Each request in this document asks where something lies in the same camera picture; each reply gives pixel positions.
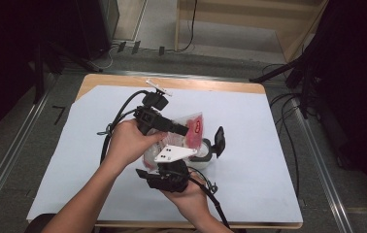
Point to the red and white refill pouch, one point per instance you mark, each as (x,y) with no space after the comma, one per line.
(194,132)

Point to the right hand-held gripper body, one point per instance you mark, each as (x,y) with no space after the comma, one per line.
(172,178)

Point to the person's left hand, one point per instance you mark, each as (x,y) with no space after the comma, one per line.
(126,145)

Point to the light wooden shelf frame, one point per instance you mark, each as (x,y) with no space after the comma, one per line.
(288,35)

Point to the white cloth table cover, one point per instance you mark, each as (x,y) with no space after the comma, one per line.
(252,181)

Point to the wooden table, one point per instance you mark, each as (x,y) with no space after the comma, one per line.
(204,83)

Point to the metal floor rail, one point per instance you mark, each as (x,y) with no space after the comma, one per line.
(324,168)
(13,142)

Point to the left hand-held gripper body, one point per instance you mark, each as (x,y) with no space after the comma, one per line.
(149,118)

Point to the angled black tape mark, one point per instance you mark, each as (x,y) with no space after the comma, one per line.
(60,113)

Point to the black metal stand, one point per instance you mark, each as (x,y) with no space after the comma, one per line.
(288,69)

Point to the person's right hand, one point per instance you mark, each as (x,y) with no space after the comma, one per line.
(193,199)

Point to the black tape strip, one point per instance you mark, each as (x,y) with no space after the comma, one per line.
(161,50)
(121,46)
(136,47)

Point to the dark cabinet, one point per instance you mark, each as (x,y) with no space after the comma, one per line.
(97,26)

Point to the clear container with black lid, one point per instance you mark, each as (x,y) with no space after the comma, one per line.
(219,137)

